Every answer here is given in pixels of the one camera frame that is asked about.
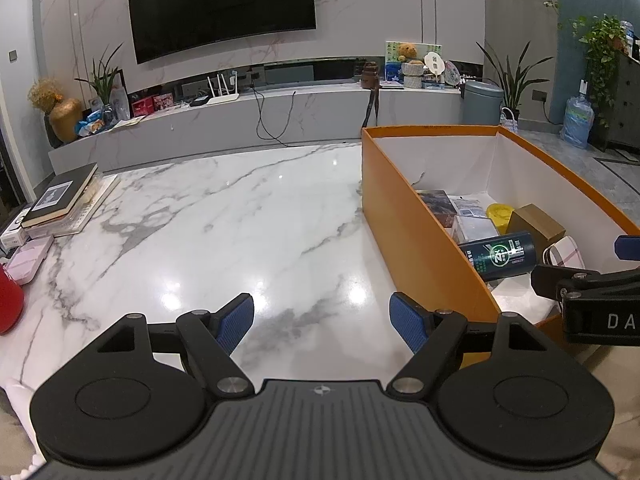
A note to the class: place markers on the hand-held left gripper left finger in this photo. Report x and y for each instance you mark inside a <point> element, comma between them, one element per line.
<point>235,322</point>

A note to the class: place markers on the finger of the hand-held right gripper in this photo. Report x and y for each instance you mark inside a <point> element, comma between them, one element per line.
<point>550,280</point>
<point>627,247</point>

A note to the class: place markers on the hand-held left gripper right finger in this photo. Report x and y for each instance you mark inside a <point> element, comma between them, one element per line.
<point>407,322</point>

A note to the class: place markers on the plaid case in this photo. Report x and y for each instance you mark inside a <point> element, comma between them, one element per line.
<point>565,252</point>

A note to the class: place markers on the dark green can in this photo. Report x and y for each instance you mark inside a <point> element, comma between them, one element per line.
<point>500,255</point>

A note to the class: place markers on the small brown box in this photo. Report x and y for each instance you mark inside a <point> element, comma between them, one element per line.
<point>537,222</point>

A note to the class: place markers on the yellow round toy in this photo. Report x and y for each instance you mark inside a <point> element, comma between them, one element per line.
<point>500,212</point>

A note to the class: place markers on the white printed tube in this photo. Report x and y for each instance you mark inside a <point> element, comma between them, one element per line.
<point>470,225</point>

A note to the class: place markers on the orange storage box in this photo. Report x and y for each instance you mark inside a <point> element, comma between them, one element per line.
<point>400,220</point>

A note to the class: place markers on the dark card box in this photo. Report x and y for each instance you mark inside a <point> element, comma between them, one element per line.
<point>437,207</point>

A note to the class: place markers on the person's beige clothing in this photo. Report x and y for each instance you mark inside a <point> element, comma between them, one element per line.
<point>625,410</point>

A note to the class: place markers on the large water bottle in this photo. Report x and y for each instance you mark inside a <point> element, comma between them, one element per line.
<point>577,122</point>

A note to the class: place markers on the grey drawer cabinet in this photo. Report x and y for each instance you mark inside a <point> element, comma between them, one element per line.
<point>625,100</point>

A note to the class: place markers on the woven bag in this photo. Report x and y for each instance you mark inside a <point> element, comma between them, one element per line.
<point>510,122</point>

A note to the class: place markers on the stack of books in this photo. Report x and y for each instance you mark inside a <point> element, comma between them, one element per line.
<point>92,205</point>

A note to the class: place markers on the grey trash bin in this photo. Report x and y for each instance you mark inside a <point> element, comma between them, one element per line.
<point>482,105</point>

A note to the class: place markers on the snake plant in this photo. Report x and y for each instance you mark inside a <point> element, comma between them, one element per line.
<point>512,85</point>

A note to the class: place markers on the ivy plant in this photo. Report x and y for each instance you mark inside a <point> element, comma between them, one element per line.
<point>600,40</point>

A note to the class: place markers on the pink case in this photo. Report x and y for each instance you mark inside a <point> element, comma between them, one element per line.
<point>30,257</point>

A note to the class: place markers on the marble television console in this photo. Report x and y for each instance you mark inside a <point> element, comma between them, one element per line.
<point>300,115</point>

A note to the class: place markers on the black notebook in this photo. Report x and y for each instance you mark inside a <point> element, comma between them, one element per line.
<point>55,195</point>

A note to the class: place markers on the white router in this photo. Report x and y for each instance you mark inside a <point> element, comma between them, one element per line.
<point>225,99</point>

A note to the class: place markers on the red object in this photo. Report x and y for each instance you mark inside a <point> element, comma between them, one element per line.
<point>10,300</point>

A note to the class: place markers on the loose papers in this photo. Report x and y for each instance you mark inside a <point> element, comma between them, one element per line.
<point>127,122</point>

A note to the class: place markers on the pink printed box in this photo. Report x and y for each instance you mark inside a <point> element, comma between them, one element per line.
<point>163,102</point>

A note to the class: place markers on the red box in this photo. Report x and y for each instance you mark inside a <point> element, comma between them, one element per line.
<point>141,107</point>

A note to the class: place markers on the small white box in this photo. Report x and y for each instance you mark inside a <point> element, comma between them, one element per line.
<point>12,235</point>

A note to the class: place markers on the round white fan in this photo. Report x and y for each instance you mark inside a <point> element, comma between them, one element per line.
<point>434,62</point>

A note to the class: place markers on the blue snack packets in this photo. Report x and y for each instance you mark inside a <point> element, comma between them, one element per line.
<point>90,122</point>

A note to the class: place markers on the gold vase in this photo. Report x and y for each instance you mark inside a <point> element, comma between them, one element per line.
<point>65,120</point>

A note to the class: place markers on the teddy bear and picture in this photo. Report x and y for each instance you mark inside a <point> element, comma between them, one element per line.
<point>392,55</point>

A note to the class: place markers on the teddy bear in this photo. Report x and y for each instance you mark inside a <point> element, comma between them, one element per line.
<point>408,51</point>

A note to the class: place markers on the green orchid plant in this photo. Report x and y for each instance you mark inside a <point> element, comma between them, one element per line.
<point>102,85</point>

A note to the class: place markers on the dried flowers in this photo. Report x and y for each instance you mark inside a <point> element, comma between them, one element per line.
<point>45,92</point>

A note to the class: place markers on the wall socket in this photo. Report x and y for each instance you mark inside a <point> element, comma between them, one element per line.
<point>539,95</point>

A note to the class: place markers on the brown camera bag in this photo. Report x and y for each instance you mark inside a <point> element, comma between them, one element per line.
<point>371,77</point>

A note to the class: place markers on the black wall television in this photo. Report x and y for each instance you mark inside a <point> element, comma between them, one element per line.
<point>220,5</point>

